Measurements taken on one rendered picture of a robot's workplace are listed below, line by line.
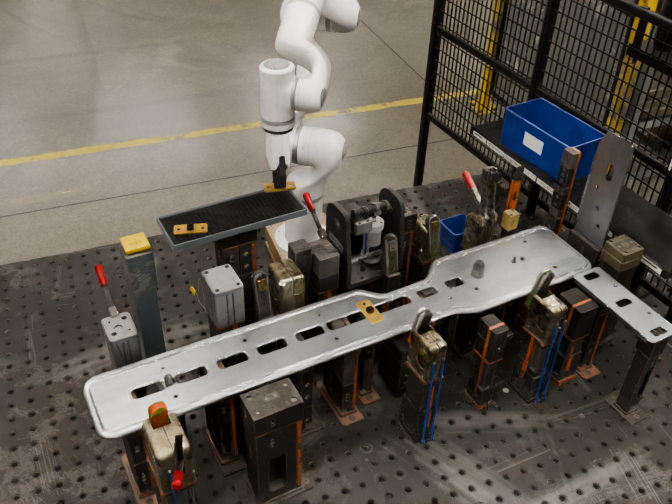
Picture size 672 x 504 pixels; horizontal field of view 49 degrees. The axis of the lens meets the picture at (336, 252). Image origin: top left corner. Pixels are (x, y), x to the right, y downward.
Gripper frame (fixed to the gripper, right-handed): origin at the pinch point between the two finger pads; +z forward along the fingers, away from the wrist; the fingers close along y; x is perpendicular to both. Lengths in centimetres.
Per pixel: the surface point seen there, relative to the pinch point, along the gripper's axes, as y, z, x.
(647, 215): 7, 21, 110
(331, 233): 5.8, 15.4, 13.0
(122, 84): -329, 125, -57
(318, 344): 37.6, 24.1, 2.9
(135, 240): 9.0, 8.2, -37.7
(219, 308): 26.9, 18.1, -19.4
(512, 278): 23, 24, 60
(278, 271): 18.0, 16.2, -3.5
